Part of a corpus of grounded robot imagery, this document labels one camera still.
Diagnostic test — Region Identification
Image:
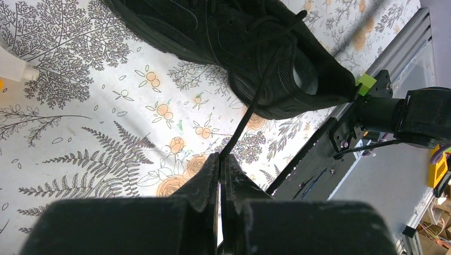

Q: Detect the black shoelace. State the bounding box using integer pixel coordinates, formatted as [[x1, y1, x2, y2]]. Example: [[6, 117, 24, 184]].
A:
[[218, 10, 308, 161]]

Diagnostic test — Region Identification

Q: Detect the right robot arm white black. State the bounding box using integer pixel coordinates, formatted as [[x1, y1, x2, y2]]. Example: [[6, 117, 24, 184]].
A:
[[329, 70, 450, 164]]

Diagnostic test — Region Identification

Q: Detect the black sneaker shoe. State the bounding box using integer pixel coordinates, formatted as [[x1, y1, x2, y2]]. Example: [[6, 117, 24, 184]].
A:
[[105, 0, 357, 120]]

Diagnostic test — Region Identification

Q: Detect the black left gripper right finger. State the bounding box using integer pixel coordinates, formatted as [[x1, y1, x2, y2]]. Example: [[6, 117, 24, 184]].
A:
[[220, 155, 396, 254]]

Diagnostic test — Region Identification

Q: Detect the floral patterned table mat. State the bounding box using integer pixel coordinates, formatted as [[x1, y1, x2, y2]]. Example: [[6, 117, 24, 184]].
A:
[[0, 0, 422, 255]]

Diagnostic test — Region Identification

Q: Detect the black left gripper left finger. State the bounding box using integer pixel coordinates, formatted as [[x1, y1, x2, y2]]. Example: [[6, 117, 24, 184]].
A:
[[21, 154, 219, 254]]

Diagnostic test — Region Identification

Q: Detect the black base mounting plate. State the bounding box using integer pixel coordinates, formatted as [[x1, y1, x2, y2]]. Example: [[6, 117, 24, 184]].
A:
[[266, 117, 364, 201]]

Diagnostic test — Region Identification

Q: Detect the multicolour toy brick stack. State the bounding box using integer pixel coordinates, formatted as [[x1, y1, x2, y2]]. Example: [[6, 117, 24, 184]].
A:
[[1, 46, 40, 89]]

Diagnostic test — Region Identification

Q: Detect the green rectangular block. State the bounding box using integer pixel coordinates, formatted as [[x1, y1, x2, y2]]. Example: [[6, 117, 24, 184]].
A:
[[356, 73, 377, 96]]

